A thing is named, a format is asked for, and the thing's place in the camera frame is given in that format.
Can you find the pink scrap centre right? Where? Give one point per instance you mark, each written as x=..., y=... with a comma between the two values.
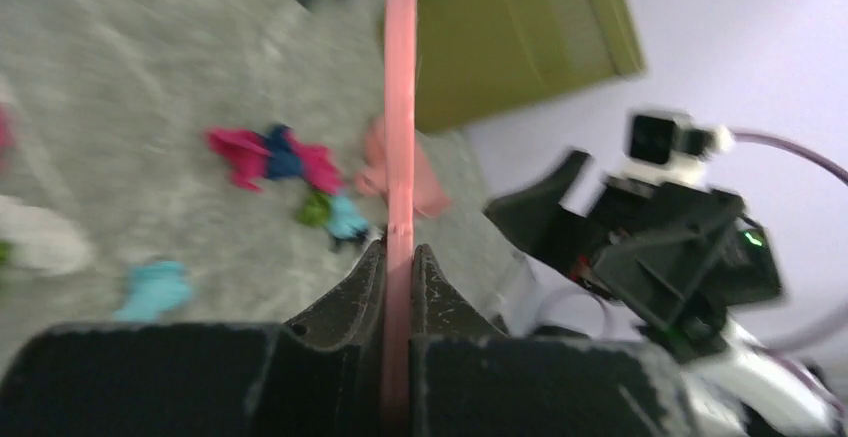
x=318, y=167

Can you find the white paper scrap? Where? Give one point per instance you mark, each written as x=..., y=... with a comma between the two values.
x=43, y=240

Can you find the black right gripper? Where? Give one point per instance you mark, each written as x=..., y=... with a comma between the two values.
x=677, y=257

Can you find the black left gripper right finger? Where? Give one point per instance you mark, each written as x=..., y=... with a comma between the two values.
x=469, y=379

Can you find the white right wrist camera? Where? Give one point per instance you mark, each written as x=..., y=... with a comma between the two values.
x=668, y=146

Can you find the light blue scrap right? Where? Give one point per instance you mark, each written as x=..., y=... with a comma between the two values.
x=346, y=221

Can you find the olive green waste basket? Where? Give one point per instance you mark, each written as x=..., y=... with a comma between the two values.
x=477, y=58

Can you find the pink scrap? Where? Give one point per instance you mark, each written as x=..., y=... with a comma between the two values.
x=318, y=167
x=245, y=153

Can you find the pink hand brush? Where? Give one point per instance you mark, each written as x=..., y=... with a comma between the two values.
x=400, y=60

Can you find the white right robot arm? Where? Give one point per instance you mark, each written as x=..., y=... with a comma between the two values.
x=782, y=392

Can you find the light blue scrap on brush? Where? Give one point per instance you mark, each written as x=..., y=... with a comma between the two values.
x=154, y=289

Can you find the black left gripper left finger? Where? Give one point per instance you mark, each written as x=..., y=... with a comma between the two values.
x=315, y=375

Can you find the green paper scrap centre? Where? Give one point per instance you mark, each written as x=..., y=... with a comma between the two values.
x=316, y=210

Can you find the dark blue scrap centre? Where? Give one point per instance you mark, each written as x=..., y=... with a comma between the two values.
x=283, y=161

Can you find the pink scrap centre left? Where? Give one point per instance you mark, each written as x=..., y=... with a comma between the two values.
x=245, y=153

